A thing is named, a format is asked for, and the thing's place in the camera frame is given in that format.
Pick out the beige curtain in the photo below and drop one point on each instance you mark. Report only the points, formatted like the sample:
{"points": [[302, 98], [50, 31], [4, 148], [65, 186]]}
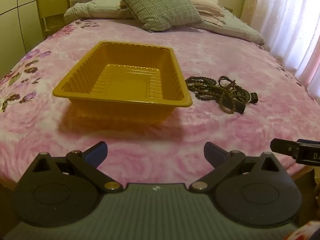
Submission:
{"points": [[250, 0]]}

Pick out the yellow plastic tray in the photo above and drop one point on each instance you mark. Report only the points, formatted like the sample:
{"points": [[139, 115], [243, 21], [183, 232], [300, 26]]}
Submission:
{"points": [[75, 85]]}

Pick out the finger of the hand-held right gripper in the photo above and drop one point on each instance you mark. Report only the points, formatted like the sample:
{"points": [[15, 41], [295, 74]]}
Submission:
{"points": [[283, 147], [310, 142]]}

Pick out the red white patterned cloth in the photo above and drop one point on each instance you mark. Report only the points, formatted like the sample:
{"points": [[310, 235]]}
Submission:
{"points": [[307, 232]]}

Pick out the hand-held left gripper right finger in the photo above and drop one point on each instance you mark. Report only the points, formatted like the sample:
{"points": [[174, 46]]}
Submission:
{"points": [[214, 153]]}

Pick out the pale striped quilt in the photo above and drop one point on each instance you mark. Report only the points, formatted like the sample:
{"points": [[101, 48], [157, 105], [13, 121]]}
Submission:
{"points": [[232, 27]]}

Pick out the wooden chair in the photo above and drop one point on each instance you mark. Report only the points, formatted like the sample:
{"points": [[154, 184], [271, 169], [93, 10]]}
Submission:
{"points": [[51, 2]]}

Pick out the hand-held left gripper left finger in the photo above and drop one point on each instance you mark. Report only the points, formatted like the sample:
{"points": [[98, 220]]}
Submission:
{"points": [[96, 153]]}

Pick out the cream panel wardrobe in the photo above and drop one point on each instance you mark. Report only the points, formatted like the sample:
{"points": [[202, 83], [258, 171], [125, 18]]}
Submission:
{"points": [[15, 17]]}

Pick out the black accessories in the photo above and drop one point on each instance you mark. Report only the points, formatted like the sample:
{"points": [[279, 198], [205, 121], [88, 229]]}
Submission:
{"points": [[254, 98]]}

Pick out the pink pillow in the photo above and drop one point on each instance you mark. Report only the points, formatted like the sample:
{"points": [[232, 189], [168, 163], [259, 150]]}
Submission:
{"points": [[205, 3]]}

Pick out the grey checked cushion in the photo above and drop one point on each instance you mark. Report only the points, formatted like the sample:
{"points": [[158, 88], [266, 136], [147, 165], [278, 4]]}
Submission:
{"points": [[160, 5]]}

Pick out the pink floral blanket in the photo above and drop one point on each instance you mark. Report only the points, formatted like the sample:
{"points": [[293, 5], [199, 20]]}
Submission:
{"points": [[200, 135]]}

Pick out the wooden bed frame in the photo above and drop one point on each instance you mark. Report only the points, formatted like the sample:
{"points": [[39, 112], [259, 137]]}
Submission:
{"points": [[303, 173]]}

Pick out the white lace curtain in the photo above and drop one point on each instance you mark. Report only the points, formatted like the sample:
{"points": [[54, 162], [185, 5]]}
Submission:
{"points": [[287, 17]]}

